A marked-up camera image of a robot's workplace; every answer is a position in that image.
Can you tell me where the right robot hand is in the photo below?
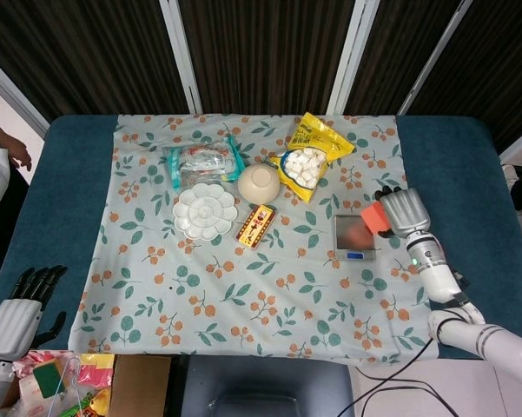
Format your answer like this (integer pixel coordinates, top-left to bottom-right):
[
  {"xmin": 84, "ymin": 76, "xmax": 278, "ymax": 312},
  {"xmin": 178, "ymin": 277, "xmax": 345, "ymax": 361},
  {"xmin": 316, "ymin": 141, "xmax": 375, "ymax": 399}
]
[{"xmin": 373, "ymin": 185, "xmax": 432, "ymax": 239}]

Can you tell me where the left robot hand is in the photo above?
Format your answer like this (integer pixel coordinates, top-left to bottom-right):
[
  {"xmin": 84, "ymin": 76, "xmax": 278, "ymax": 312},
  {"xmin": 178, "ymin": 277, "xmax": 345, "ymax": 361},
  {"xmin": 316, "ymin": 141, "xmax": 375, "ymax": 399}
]
[{"xmin": 0, "ymin": 263, "xmax": 69, "ymax": 360}]

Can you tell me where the orange cube block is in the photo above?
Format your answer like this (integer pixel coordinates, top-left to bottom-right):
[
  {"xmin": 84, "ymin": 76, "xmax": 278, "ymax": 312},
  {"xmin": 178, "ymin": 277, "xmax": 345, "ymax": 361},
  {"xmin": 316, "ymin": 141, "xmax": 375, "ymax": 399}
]
[{"xmin": 360, "ymin": 201, "xmax": 392, "ymax": 235}]

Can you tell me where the small digital kitchen scale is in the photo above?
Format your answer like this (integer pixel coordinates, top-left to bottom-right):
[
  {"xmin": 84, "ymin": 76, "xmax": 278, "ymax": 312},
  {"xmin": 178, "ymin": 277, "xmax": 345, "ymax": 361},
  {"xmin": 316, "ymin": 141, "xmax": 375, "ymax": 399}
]
[{"xmin": 333, "ymin": 215, "xmax": 378, "ymax": 262}]

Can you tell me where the green sponge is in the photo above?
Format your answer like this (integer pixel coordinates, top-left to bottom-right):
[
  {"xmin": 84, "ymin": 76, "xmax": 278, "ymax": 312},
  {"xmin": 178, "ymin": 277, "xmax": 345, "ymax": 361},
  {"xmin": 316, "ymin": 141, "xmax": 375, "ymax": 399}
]
[{"xmin": 32, "ymin": 363, "xmax": 65, "ymax": 399}]

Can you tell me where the pink yellow package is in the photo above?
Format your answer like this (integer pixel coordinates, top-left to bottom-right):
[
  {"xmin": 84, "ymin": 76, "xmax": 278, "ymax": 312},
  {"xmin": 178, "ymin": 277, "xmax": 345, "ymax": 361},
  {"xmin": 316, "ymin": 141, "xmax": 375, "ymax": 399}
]
[{"xmin": 76, "ymin": 354, "xmax": 116, "ymax": 387}]

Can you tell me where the yellow marshmallow bag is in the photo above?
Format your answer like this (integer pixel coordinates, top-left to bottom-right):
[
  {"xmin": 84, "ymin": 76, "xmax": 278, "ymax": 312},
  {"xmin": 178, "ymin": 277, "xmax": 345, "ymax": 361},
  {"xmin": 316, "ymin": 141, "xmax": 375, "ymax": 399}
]
[{"xmin": 268, "ymin": 111, "xmax": 356, "ymax": 204}]

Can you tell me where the green yellow snack packet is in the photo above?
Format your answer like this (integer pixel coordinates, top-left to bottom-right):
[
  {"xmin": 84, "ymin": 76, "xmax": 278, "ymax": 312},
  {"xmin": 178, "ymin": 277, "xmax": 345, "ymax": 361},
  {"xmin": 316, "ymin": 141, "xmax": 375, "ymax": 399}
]
[{"xmin": 64, "ymin": 387, "xmax": 112, "ymax": 417}]

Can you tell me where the brown cardboard box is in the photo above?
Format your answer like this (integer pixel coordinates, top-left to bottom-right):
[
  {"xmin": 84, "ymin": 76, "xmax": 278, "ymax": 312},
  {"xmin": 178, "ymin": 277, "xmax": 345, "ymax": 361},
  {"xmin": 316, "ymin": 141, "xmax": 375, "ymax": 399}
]
[{"xmin": 109, "ymin": 354, "xmax": 173, "ymax": 417}]

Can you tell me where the beige bowl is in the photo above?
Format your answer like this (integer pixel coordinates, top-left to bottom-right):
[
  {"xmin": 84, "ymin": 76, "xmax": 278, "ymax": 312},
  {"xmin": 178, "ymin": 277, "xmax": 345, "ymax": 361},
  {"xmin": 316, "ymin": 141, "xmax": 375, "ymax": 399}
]
[{"xmin": 237, "ymin": 163, "xmax": 281, "ymax": 203}]

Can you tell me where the red yellow small box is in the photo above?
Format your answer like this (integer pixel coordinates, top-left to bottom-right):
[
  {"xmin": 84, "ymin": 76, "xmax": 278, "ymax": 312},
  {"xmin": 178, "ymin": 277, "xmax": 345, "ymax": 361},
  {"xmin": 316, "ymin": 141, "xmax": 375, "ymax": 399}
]
[{"xmin": 235, "ymin": 203, "xmax": 280, "ymax": 252}]

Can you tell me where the floral tablecloth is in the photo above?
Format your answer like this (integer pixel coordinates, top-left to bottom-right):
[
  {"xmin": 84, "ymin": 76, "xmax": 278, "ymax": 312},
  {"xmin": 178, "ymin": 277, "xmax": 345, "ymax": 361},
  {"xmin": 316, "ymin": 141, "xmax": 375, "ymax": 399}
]
[{"xmin": 68, "ymin": 113, "xmax": 439, "ymax": 362}]

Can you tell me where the white flower palette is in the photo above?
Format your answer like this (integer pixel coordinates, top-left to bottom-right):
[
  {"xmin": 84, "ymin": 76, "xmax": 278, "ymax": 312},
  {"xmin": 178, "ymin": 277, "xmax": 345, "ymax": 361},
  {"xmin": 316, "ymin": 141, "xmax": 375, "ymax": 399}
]
[{"xmin": 172, "ymin": 182, "xmax": 239, "ymax": 242}]

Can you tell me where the teal clear snack bag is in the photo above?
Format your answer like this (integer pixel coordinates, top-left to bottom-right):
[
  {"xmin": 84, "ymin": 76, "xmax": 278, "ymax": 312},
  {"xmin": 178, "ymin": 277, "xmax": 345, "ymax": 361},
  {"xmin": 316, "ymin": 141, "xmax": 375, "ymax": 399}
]
[{"xmin": 163, "ymin": 134, "xmax": 248, "ymax": 192}]

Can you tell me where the dark blue chair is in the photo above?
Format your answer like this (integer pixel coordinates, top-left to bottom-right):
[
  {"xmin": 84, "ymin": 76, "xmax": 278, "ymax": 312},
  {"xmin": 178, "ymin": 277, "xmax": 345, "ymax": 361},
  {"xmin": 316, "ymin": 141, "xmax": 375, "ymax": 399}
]
[{"xmin": 182, "ymin": 355, "xmax": 353, "ymax": 417}]

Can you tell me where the black cable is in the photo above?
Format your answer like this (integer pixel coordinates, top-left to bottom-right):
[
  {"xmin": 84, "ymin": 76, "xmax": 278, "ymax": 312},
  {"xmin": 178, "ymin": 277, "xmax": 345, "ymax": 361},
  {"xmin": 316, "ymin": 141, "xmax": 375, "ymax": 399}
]
[{"xmin": 334, "ymin": 336, "xmax": 461, "ymax": 417}]

